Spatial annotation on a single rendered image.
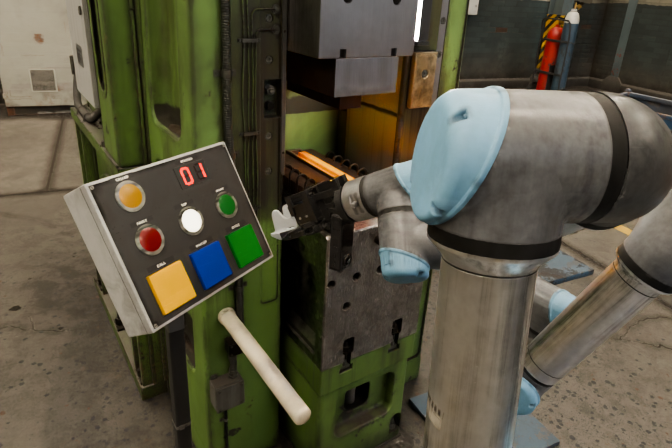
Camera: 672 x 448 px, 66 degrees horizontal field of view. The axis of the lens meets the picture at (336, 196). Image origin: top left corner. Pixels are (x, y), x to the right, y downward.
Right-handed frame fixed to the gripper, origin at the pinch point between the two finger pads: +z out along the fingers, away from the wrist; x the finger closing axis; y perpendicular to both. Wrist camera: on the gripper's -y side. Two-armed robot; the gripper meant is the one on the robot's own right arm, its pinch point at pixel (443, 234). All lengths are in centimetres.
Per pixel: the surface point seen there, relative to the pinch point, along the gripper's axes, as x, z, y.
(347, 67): -8.8, 30.7, -34.5
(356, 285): -5.3, 24.8, 26.2
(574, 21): 645, 388, -22
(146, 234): -65, 11, -10
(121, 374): -58, 109, 100
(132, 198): -66, 14, -16
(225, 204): -46, 19, -9
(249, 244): -43.0, 14.8, -1.1
